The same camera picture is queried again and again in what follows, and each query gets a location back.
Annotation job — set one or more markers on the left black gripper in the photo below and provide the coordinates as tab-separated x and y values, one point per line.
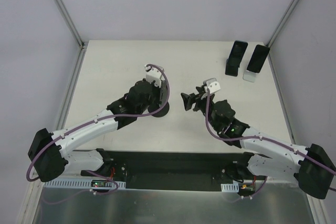
163	94

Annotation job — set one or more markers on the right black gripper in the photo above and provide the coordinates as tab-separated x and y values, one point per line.
198	98

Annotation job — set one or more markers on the black round-base phone stand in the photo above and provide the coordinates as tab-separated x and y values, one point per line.
158	111

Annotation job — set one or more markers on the silver phone stand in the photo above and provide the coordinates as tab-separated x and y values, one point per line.
250	76

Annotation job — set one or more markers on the blue-edged black phone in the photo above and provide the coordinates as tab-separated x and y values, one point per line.
237	52

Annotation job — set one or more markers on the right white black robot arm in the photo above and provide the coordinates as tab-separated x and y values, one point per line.
310	168

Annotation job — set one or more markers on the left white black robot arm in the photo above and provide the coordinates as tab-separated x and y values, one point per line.
55	153

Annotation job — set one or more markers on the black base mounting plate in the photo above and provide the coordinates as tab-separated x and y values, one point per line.
174	171

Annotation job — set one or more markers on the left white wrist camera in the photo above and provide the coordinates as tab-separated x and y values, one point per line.
154	75

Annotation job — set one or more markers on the right white cable duct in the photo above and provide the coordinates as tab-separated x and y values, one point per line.
237	187

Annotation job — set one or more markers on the white cable duct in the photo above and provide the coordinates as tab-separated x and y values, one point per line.
74	183
237	187

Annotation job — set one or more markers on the left white cable duct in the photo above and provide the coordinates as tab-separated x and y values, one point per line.
74	183

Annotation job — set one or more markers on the left aluminium frame post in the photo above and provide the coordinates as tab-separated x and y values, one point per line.
70	23

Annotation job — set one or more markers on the aluminium frame post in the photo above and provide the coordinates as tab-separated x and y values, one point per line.
70	23
281	24

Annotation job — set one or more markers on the right aluminium frame post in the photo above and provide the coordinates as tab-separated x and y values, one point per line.
281	24

